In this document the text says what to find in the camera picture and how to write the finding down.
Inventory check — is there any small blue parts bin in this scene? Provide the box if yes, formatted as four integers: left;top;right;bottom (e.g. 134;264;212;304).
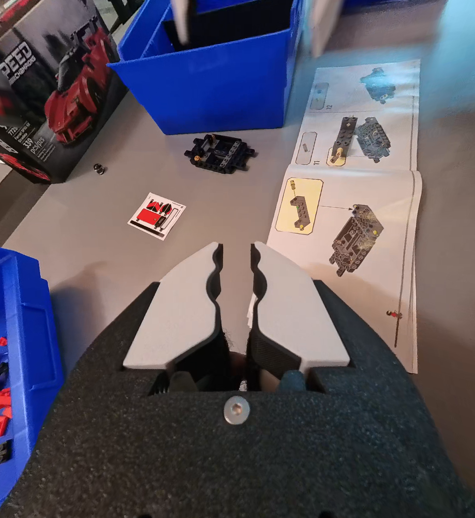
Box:
0;242;65;518

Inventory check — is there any large blue plastic bin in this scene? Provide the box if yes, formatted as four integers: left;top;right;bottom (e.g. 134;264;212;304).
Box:
107;0;304;135

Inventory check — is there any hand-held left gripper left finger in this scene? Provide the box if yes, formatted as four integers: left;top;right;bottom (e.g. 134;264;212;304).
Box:
122;242;225;370

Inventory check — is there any lego instruction booklet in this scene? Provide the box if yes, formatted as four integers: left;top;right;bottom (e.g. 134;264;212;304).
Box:
245;59;423;374

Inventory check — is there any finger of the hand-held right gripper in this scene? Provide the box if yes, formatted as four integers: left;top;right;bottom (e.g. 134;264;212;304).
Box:
170;0;198;45
309;0;342;58

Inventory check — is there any black lego set box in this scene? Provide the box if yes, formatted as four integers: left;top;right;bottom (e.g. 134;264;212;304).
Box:
0;0;129;185

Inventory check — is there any red and white sticker sheet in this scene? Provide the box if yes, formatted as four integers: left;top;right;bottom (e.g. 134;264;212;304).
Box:
127;192;187;241

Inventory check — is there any black lego chassis assembly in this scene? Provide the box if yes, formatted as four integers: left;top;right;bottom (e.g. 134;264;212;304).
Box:
184;134;259;175

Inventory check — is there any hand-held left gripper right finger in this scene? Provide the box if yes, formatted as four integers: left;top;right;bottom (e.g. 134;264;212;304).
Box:
247;242;351;371

